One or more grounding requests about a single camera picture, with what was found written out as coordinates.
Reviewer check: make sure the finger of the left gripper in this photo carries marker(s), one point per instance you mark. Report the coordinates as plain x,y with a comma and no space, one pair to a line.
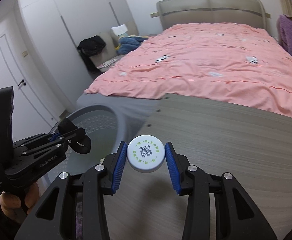
37,140
36,152

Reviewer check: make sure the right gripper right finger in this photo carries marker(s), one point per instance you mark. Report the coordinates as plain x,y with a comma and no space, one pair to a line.
236,214

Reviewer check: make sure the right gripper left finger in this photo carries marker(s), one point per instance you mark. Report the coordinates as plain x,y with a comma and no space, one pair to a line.
73,206

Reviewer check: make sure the black elastic band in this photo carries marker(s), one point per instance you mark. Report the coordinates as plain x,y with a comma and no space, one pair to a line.
75,137

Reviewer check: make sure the white round QR lid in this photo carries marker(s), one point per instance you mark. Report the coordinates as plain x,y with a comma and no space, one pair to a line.
145,153

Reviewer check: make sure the person's left hand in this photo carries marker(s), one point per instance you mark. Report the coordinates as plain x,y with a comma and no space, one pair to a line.
11,204

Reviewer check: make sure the grey perforated laundry basket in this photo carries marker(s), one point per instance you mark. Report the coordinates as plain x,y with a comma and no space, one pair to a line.
106,126

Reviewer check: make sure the magazine on chair seat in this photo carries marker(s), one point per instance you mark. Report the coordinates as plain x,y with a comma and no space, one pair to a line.
108,63

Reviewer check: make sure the black clothing on chair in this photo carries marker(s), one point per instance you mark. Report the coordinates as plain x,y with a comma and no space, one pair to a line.
91,47

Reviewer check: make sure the beige chair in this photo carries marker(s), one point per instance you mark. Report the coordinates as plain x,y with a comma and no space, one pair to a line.
109,51

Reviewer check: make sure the blue blanket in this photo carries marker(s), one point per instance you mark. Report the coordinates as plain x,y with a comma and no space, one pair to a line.
127,44

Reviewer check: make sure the white wardrobe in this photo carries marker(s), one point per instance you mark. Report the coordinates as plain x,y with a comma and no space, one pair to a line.
55,28

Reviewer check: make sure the white tissue pack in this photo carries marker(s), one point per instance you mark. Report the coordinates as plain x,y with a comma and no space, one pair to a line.
119,30

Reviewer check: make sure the pink duvet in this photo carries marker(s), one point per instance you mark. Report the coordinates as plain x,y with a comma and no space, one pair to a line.
226,62

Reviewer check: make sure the grey bed with headboard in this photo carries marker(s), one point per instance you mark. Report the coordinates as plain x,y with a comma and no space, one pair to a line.
172,12

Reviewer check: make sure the purple fuzzy garment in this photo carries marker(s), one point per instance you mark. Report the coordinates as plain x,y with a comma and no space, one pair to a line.
284,27

